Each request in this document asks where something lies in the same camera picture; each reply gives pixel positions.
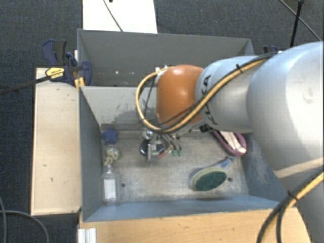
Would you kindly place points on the clear glass bottle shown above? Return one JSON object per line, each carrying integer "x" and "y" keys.
{"x": 110, "y": 186}

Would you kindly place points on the beige patterned ball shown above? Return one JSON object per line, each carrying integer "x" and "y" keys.
{"x": 112, "y": 155}

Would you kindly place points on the pale wood flat board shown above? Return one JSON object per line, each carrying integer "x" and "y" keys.
{"x": 55, "y": 148}

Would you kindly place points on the grey metal bin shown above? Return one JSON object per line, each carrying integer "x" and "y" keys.
{"x": 162, "y": 183}

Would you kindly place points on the blue star-shaped toy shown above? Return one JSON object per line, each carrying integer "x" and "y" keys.
{"x": 110, "y": 135}

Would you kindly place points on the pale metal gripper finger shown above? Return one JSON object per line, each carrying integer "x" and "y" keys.
{"x": 155, "y": 153}
{"x": 149, "y": 156}

